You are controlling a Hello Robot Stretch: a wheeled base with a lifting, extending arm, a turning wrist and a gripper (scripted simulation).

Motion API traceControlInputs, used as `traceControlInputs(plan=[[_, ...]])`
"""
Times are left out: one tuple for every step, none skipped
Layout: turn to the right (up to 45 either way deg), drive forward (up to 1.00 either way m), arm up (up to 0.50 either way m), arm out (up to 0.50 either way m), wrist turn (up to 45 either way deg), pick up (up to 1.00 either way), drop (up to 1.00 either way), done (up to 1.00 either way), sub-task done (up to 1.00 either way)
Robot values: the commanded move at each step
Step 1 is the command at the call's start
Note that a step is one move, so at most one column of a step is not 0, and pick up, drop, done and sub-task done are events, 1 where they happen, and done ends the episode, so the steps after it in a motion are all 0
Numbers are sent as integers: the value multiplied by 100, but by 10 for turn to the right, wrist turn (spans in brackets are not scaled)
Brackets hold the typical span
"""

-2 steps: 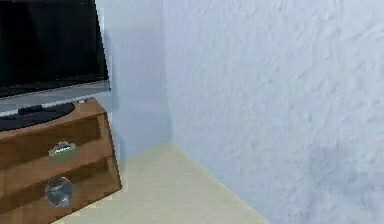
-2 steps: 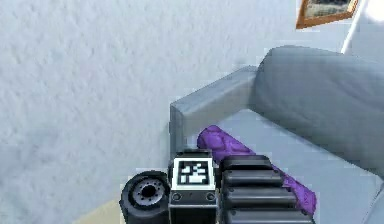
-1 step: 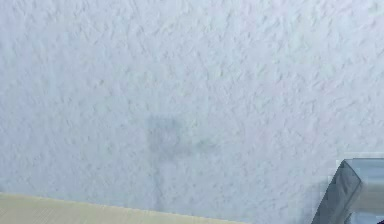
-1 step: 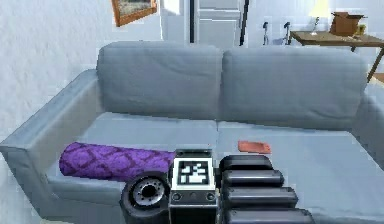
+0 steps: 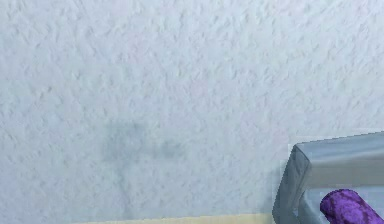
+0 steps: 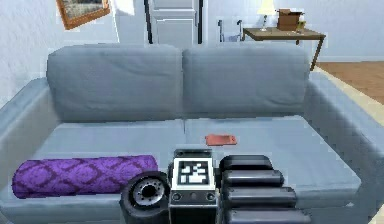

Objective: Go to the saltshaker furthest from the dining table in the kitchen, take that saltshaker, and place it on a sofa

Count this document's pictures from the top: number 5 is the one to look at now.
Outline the grey sofa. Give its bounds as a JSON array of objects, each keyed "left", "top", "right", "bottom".
[{"left": 271, "top": 131, "right": 384, "bottom": 224}]

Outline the purple bolster cushion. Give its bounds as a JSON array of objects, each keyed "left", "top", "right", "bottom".
[{"left": 319, "top": 188, "right": 384, "bottom": 224}]

